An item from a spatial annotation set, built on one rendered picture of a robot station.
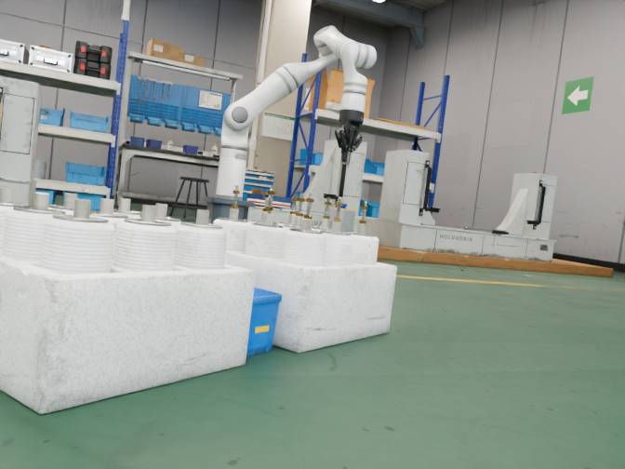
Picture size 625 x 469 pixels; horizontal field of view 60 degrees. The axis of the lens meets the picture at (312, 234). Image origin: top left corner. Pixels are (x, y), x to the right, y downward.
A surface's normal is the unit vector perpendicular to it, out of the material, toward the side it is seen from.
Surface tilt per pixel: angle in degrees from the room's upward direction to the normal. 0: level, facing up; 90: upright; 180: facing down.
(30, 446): 0
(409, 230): 90
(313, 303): 90
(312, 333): 90
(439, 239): 90
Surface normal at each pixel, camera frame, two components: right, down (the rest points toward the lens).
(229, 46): 0.40, 0.10
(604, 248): -0.91, -0.09
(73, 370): 0.80, 0.13
